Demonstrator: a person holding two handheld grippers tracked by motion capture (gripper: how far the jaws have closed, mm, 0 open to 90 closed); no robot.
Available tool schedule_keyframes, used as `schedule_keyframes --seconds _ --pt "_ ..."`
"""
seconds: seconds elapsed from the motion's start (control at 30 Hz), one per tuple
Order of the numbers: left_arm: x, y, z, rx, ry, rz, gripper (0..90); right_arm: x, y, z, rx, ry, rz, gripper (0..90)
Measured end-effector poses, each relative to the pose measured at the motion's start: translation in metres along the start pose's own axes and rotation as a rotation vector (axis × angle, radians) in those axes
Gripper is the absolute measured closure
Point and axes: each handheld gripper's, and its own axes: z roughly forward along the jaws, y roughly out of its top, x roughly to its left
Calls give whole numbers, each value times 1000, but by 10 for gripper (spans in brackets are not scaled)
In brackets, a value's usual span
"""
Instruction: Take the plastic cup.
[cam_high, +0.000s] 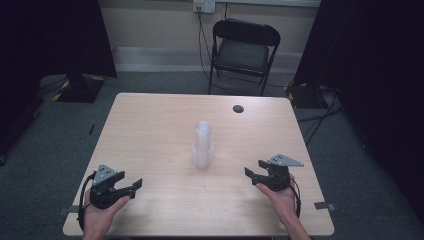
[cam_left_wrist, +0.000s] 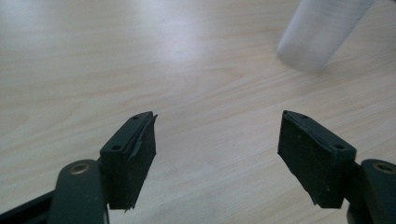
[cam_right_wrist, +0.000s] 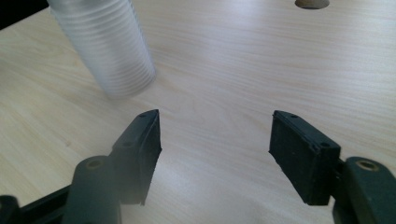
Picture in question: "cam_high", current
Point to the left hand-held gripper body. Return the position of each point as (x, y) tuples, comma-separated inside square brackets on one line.
[(104, 193)]

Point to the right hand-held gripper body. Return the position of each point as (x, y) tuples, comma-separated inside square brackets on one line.
[(278, 173)]

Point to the stack of clear plastic cups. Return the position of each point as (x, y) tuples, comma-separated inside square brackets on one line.
[(202, 146)]

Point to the person's left hand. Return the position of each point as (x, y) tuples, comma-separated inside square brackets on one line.
[(100, 216)]

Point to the person's right hand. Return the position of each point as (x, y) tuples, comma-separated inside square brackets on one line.
[(281, 201)]

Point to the grey tape strip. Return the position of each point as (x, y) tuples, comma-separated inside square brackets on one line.
[(325, 206), (68, 210)]

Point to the black table grommet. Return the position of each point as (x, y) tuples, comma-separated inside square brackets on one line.
[(238, 108)]

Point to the black stand base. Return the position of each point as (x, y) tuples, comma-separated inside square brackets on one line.
[(305, 96), (80, 90)]

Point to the black folding chair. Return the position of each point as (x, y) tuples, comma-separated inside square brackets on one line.
[(241, 53)]

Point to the dark curtain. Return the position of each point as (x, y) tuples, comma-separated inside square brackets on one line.
[(376, 83), (40, 50)]

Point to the white wall outlet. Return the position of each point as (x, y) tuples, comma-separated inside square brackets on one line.
[(204, 6)]

